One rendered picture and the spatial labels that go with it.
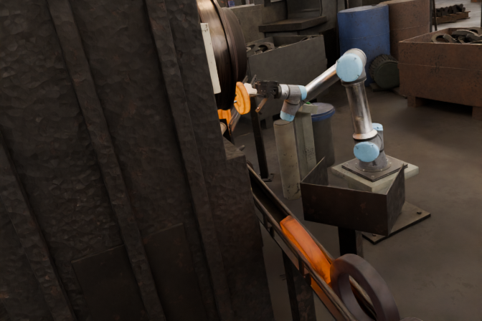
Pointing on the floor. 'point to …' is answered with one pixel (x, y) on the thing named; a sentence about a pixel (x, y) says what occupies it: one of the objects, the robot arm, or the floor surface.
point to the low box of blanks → (443, 68)
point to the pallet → (450, 12)
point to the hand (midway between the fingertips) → (239, 94)
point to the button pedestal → (305, 137)
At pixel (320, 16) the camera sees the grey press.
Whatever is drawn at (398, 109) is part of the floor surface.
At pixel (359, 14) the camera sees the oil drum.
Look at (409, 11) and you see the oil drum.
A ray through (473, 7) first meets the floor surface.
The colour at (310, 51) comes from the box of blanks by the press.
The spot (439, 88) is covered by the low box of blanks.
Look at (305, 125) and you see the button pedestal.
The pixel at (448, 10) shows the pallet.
